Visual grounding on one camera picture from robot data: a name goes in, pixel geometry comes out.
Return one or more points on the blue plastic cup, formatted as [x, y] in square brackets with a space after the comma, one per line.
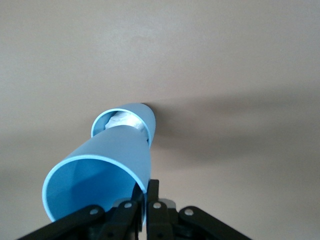
[145, 117]
[112, 147]

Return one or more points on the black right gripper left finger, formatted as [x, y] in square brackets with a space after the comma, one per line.
[100, 225]

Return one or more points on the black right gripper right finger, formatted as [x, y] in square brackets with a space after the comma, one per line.
[160, 220]

